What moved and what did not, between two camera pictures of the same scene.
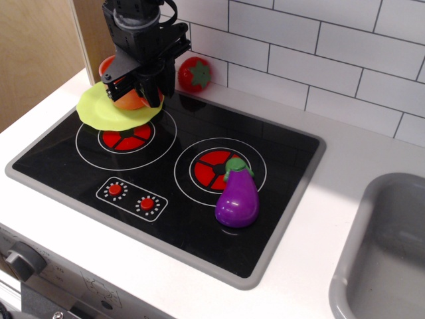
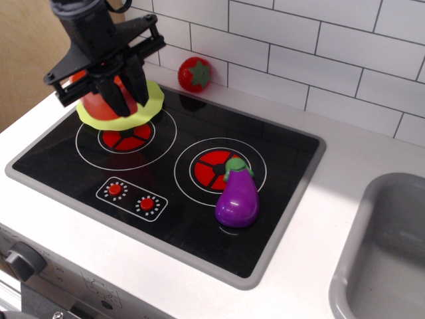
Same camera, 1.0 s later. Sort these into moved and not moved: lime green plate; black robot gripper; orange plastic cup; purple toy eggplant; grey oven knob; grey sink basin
Moved: orange plastic cup; black robot gripper
Not moved: lime green plate; grey oven knob; purple toy eggplant; grey sink basin
